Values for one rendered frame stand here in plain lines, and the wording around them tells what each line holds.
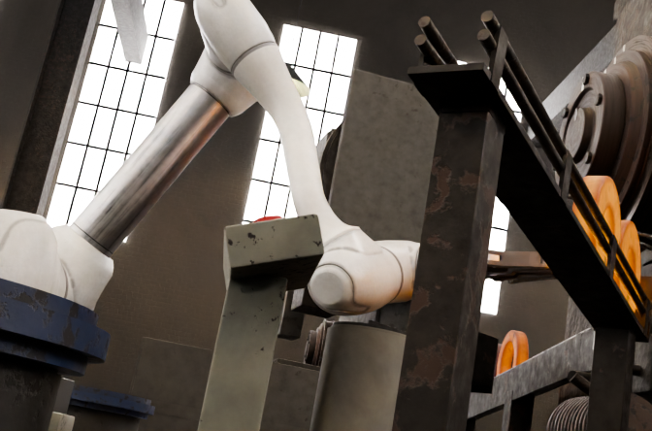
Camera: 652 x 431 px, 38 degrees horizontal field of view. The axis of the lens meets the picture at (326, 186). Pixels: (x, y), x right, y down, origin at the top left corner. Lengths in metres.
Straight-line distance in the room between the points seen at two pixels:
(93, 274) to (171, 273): 10.21
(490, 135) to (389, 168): 3.81
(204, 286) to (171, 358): 7.85
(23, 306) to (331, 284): 0.78
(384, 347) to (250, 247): 0.22
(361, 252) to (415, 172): 3.29
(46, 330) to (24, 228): 0.97
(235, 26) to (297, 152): 0.28
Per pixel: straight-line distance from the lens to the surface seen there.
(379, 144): 4.71
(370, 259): 1.46
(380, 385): 1.16
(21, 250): 1.67
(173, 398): 4.17
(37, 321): 0.72
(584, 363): 2.03
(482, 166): 0.87
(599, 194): 1.31
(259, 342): 1.12
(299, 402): 4.22
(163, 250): 12.11
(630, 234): 1.50
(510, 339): 2.68
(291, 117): 1.67
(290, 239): 1.07
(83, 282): 1.84
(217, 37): 1.76
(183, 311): 11.97
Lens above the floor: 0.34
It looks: 16 degrees up
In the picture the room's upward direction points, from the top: 10 degrees clockwise
